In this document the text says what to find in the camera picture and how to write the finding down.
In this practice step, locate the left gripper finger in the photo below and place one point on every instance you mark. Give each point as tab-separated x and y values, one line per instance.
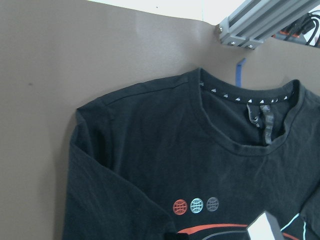
176	236

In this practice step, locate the black printed t-shirt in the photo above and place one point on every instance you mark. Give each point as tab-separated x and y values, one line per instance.
193	154

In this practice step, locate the aluminium frame post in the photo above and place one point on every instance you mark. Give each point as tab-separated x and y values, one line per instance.
254	21

